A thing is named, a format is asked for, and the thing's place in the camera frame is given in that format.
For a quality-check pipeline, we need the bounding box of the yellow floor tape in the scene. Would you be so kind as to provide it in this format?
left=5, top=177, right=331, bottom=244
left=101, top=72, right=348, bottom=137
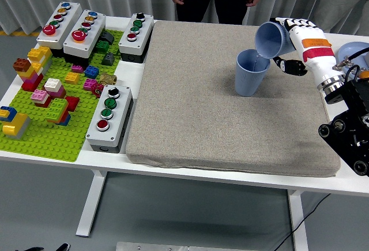
left=0, top=31, right=41, bottom=37

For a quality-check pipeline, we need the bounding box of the five-button control box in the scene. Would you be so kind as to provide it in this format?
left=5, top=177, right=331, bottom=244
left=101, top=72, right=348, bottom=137
left=36, top=1, right=84, bottom=58
left=62, top=9, right=107, bottom=67

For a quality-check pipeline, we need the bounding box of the dark grey sloped brick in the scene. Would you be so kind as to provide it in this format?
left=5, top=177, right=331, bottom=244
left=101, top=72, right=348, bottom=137
left=100, top=31, right=115, bottom=44

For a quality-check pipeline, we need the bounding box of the white table leg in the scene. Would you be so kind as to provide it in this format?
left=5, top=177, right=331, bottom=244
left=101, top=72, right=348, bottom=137
left=76, top=170, right=108, bottom=238
left=287, top=189, right=309, bottom=251

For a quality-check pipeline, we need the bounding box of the brass pipe fitting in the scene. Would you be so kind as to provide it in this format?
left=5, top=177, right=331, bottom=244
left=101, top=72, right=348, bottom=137
left=99, top=72, right=118, bottom=86

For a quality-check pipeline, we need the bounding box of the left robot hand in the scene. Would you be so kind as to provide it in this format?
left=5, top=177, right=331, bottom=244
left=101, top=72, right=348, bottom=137
left=24, top=242, right=71, bottom=251

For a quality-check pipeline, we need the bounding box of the black floor cable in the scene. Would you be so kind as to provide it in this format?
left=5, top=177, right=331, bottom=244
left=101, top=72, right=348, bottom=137
left=273, top=193, right=332, bottom=251

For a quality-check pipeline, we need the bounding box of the four-button control box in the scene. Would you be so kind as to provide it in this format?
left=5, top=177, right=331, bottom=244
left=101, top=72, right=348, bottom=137
left=118, top=12, right=155, bottom=63
left=85, top=85, right=135, bottom=153

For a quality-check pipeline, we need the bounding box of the blue plate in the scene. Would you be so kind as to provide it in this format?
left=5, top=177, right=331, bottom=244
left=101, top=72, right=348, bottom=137
left=337, top=42, right=369, bottom=74

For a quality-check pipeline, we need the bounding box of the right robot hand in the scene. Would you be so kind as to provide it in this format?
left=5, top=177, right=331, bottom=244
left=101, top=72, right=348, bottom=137
left=272, top=17, right=345, bottom=87

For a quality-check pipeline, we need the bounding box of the dark green brick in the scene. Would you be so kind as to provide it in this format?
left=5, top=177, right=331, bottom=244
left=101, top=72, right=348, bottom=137
left=95, top=39, right=110, bottom=54

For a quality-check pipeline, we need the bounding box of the multicolour brick tower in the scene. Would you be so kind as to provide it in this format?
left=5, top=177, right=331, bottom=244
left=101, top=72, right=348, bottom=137
left=12, top=46, right=53, bottom=92

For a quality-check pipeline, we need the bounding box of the pink and red brick stack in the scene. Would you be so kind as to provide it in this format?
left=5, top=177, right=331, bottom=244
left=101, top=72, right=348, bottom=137
left=31, top=89, right=52, bottom=108

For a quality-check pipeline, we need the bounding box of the blue ribbed cup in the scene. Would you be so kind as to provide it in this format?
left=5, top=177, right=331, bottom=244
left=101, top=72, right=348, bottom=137
left=234, top=48, right=271, bottom=98
left=254, top=21, right=298, bottom=59

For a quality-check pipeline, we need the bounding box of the red gear piece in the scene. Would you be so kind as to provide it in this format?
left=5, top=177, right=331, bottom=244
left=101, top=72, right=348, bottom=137
left=91, top=83, right=105, bottom=99

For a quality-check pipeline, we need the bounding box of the blue yellow grey brick assembly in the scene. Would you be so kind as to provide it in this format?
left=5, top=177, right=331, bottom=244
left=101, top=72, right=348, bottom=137
left=0, top=106, right=32, bottom=141

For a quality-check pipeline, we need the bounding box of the green studded baseplate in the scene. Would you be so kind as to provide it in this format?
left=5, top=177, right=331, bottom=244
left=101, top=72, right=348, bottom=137
left=0, top=28, right=125, bottom=163

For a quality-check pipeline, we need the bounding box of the grey-brown mat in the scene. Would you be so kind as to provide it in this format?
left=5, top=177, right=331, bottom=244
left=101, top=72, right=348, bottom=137
left=126, top=20, right=341, bottom=178

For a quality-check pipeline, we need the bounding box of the blue brick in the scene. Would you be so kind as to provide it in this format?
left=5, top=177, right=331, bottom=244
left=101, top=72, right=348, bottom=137
left=84, top=65, right=100, bottom=79

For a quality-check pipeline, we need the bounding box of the yellow brick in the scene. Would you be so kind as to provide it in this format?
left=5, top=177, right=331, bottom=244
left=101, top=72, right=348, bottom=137
left=65, top=72, right=81, bottom=85

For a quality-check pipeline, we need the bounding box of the white and pink brick stack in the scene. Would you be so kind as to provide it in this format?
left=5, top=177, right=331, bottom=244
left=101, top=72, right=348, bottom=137
left=43, top=77, right=67, bottom=99

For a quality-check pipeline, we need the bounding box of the green brick assembly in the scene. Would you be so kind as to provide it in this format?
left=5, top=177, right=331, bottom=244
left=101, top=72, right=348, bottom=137
left=44, top=98, right=71, bottom=127

